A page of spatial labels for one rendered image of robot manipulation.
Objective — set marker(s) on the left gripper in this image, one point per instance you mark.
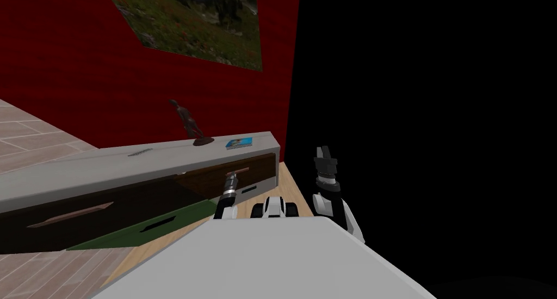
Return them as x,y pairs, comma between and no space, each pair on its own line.
231,179

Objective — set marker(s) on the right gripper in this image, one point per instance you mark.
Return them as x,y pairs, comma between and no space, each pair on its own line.
326,166

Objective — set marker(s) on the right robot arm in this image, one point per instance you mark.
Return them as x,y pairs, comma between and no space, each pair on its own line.
333,205

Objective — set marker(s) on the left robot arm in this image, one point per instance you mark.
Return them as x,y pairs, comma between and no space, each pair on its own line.
226,210

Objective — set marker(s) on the dark brown short drawer front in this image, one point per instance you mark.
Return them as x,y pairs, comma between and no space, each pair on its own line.
204,181

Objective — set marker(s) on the blue book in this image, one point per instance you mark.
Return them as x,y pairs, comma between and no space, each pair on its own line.
239,143

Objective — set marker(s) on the dark brown figure statue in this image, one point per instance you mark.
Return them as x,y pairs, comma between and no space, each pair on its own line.
189,121

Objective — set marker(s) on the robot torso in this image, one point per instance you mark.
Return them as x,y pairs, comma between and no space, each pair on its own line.
270,260

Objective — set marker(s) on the thin grey stick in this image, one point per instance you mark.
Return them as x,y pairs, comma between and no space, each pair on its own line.
140,152

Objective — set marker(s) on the dark brown long drawer front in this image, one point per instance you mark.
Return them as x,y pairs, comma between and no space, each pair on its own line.
130,205

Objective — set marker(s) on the green rug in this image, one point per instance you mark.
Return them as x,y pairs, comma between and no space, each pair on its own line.
130,233

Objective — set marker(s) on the grey long sideboard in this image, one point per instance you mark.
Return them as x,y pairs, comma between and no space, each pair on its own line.
109,168

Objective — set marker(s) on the landscape picture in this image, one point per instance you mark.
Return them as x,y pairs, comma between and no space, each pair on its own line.
196,20

